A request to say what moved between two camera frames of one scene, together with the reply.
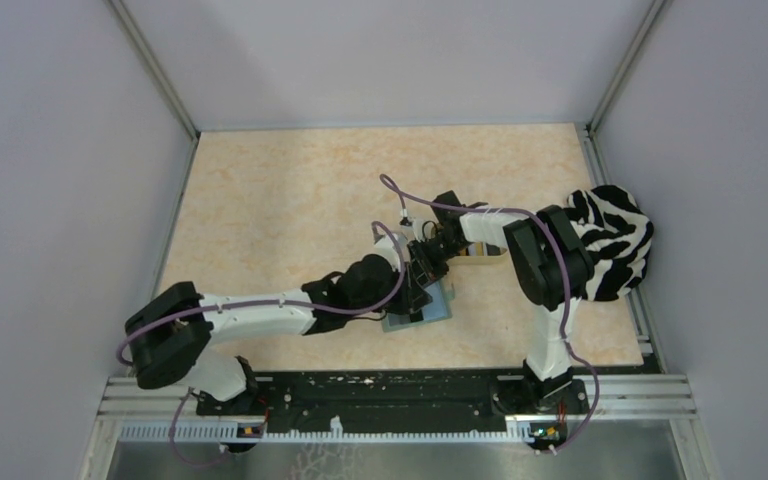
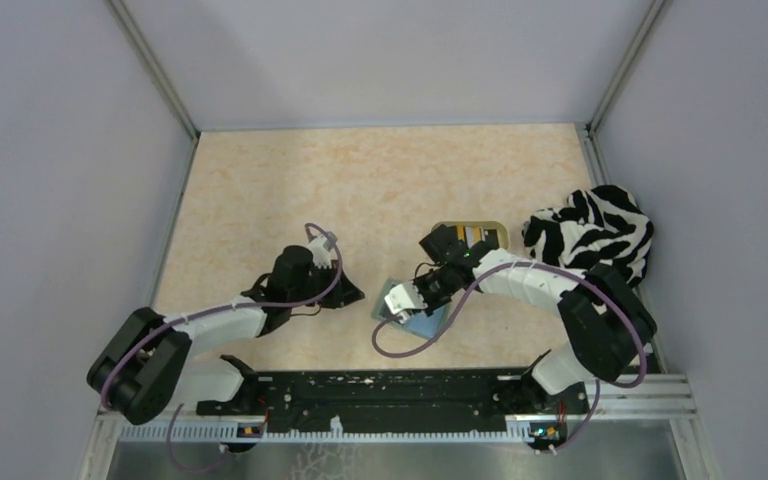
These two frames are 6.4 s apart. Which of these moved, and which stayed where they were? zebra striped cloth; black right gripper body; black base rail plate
Moved: black right gripper body
Stayed: black base rail plate; zebra striped cloth
